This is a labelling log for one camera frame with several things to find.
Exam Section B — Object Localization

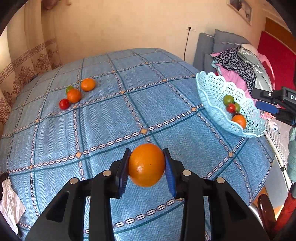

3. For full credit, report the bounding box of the leopard print cloth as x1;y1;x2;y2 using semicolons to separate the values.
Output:
211;47;255;95

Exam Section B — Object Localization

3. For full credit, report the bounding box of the blue patterned bed cover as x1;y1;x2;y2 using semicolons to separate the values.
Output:
1;48;275;237

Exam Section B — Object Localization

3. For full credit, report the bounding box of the large green tomato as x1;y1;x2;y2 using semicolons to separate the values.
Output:
223;95;234;106

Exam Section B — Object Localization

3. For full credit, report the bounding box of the light blue plastic basket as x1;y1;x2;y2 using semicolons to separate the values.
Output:
196;71;265;138

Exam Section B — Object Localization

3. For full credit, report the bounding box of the grey green quilt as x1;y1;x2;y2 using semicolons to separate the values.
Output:
238;47;273;92

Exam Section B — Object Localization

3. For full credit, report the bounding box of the orange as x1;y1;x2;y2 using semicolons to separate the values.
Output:
81;78;96;92
128;143;165;187
67;88;82;103
231;114;246;129

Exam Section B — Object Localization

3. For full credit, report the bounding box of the black power cable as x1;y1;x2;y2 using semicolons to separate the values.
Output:
184;27;192;61

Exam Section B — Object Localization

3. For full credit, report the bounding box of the framed wall picture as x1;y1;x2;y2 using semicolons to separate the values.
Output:
227;0;252;25

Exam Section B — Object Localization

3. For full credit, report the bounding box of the beige patterned curtain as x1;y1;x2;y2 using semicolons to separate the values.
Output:
1;1;62;127

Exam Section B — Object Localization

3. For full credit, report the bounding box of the white wall socket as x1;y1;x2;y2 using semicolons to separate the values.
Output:
187;24;196;32

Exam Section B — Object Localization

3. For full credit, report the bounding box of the grey cushion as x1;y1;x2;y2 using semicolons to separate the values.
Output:
193;29;250;73

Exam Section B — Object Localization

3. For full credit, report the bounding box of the white crumpled paper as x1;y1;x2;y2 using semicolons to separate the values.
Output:
1;177;26;234

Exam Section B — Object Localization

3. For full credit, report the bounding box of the pink bedding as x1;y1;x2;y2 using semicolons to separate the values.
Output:
211;47;275;99

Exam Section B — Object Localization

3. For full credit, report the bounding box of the small green tomato back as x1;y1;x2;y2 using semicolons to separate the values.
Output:
65;85;74;94

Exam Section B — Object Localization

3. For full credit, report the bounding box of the red tomato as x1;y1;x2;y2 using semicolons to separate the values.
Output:
226;103;235;113
59;99;70;110

